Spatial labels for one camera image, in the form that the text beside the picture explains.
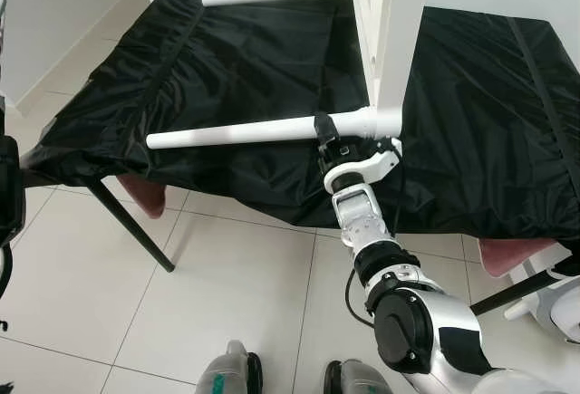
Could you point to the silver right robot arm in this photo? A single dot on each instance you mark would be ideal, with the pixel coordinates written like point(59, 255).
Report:
point(362, 222)

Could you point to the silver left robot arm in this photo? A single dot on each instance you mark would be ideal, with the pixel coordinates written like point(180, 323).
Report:
point(9, 195)

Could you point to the black tablecloth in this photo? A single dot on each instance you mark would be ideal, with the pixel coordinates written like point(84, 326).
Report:
point(227, 68)

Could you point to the pink plastic stool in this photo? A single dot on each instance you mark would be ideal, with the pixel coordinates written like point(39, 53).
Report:
point(145, 196)
point(517, 254)

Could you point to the black metal table leg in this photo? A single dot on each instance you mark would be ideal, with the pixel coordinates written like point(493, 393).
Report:
point(507, 294)
point(136, 231)

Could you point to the robot right leg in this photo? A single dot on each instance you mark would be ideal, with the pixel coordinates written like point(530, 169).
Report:
point(353, 380)

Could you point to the robot leg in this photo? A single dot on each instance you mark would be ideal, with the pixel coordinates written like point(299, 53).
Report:
point(353, 380)
point(227, 371)

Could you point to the robot left leg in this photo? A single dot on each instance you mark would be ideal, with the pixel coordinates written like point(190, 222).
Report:
point(227, 371)

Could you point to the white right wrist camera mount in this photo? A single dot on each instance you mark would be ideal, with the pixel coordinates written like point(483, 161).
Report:
point(372, 163)

